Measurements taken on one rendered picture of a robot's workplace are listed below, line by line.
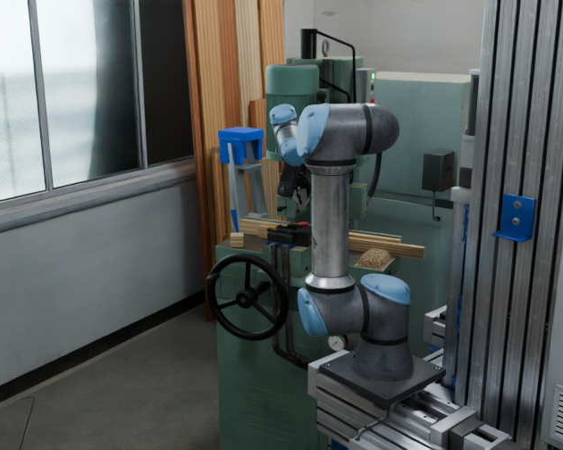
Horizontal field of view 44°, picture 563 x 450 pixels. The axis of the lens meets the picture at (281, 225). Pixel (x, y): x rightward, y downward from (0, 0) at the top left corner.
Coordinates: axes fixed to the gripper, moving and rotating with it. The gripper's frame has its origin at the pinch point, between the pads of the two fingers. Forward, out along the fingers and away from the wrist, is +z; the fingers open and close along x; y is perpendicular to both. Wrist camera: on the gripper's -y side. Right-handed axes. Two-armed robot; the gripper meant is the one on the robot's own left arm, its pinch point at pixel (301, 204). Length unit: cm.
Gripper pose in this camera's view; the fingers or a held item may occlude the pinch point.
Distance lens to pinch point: 219.0
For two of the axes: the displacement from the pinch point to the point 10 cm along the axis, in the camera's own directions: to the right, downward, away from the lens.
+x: -9.0, -1.3, 4.1
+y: 3.8, -7.0, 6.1
